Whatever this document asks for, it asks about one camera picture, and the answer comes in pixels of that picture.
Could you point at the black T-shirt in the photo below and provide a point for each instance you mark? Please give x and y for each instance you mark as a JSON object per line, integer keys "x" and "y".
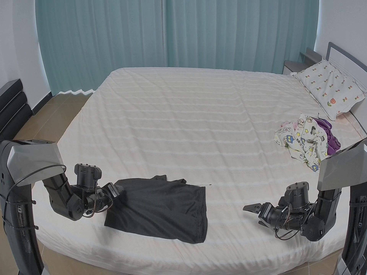
{"x": 163, "y": 208}

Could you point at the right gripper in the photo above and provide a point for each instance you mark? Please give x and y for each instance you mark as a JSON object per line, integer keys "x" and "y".
{"x": 273, "y": 216}

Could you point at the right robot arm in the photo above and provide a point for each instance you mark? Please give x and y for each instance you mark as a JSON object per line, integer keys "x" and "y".
{"x": 341, "y": 167}

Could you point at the bed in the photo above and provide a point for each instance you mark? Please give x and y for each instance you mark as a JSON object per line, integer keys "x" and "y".
{"x": 186, "y": 125}

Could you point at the pink garment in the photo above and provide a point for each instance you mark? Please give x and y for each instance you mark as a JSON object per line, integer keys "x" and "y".
{"x": 286, "y": 125}

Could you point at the white printed pyjama top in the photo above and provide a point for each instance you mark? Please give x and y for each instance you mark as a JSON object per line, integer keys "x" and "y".
{"x": 304, "y": 142}

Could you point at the white printed pillow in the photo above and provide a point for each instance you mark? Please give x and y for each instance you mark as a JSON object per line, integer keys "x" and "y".
{"x": 329, "y": 87}

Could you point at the purple garment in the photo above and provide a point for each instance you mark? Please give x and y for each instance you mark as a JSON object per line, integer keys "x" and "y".
{"x": 332, "y": 142}

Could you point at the black chest of drawers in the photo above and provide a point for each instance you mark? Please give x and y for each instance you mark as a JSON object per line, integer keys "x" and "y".
{"x": 13, "y": 107}

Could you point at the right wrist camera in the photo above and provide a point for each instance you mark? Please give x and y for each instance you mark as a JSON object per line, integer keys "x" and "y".
{"x": 282, "y": 201}

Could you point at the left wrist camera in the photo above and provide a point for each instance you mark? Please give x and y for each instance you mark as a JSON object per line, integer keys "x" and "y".
{"x": 98, "y": 173}

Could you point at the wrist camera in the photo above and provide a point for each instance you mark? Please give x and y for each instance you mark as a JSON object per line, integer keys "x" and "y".
{"x": 98, "y": 173}
{"x": 282, "y": 201}

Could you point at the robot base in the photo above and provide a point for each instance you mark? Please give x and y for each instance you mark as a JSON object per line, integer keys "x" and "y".
{"x": 340, "y": 268}

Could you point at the grey bedside table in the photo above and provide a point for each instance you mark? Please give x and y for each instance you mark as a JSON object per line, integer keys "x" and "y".
{"x": 294, "y": 66}

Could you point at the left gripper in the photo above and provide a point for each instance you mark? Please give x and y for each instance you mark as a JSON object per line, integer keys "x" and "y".
{"x": 108, "y": 196}

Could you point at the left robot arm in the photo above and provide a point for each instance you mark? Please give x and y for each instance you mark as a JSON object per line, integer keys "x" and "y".
{"x": 31, "y": 156}

